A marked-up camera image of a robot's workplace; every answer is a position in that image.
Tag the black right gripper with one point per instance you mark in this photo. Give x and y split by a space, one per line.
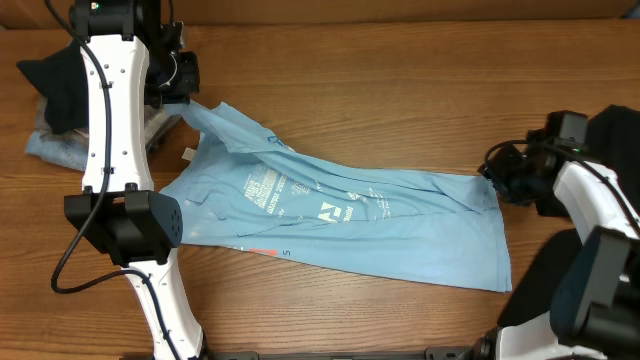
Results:
496 169

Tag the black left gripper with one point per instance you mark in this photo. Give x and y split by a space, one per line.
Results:
189 83

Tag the light blue t-shirt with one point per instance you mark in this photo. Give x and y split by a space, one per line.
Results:
245 189

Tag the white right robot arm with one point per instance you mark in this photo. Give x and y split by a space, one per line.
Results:
594 310

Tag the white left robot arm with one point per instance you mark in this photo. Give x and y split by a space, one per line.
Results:
133 59

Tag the grey folded shorts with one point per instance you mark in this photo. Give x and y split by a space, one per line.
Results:
156 123

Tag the black t-shirt pile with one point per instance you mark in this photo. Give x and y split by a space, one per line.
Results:
613 138

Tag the dark teal folded garment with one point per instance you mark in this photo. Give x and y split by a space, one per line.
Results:
61 79

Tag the blue denim folded jeans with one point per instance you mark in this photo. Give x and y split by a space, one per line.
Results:
67 150

